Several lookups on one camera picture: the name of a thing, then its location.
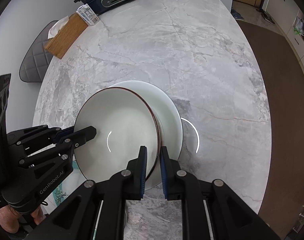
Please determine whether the brown-rimmed white bowl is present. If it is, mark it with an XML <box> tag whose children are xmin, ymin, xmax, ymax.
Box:
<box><xmin>74</xmin><ymin>87</ymin><xmax>160</xmax><ymax>182</ymax></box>

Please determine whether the pale green deep plate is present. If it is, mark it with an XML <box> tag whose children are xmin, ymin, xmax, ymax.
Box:
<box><xmin>112</xmin><ymin>80</ymin><xmax>183</xmax><ymax>160</ymax></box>

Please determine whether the person's left hand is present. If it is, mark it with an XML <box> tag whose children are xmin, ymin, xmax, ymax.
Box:
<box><xmin>0</xmin><ymin>205</ymin><xmax>46</xmax><ymax>233</ymax></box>

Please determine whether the teal patterned plate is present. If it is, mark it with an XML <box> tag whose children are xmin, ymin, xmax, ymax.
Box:
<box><xmin>42</xmin><ymin>160</ymin><xmax>86</xmax><ymax>214</ymax></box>

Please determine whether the grey quilted chair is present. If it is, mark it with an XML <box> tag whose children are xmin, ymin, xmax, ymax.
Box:
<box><xmin>19</xmin><ymin>21</ymin><xmax>57</xmax><ymax>83</ymax></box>

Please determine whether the wooden tissue box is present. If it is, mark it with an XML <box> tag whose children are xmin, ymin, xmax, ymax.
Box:
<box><xmin>44</xmin><ymin>13</ymin><xmax>88</xmax><ymax>59</ymax></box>

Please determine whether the dark sneaker left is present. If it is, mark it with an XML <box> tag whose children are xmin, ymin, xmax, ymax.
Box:
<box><xmin>231</xmin><ymin>9</ymin><xmax>245</xmax><ymax>21</ymax></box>

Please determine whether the dark sneaker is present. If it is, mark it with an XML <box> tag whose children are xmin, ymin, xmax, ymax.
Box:
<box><xmin>231</xmin><ymin>9</ymin><xmax>245</xmax><ymax>21</ymax></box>
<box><xmin>261</xmin><ymin>11</ymin><xmax>275</xmax><ymax>25</ymax></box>

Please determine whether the dark sneaker right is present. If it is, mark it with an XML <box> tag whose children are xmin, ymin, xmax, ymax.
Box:
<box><xmin>261</xmin><ymin>11</ymin><xmax>275</xmax><ymax>25</ymax></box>

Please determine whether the white storage cabinet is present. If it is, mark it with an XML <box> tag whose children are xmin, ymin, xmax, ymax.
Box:
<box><xmin>263</xmin><ymin>0</ymin><xmax>304</xmax><ymax>67</ymax></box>

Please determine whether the black camera box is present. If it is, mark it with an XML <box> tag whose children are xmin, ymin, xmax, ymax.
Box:
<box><xmin>0</xmin><ymin>74</ymin><xmax>11</xmax><ymax>140</ymax></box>

